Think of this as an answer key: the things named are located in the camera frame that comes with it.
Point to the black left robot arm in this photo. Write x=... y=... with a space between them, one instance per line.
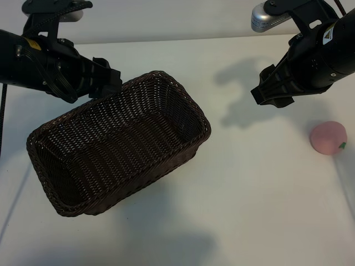
x=16 y=63

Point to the pink peach with green leaf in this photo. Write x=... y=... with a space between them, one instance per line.
x=327 y=137

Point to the black right camera mount bracket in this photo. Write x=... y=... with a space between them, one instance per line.
x=302 y=11

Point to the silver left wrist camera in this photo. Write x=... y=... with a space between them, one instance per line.
x=72 y=16

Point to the dark brown woven basket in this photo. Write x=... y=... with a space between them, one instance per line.
x=122 y=144

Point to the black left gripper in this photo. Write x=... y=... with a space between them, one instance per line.
x=69 y=72

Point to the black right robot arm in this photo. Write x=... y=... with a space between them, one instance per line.
x=341 y=50

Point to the black left camera mount bracket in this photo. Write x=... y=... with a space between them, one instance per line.
x=41 y=16

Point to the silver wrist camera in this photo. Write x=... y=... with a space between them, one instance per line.
x=72 y=16
x=260 y=16

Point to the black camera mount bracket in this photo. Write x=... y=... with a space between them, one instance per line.
x=41 y=16
x=302 y=11

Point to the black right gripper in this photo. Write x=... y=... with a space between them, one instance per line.
x=302 y=61

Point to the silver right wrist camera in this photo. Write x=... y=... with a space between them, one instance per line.
x=260 y=16

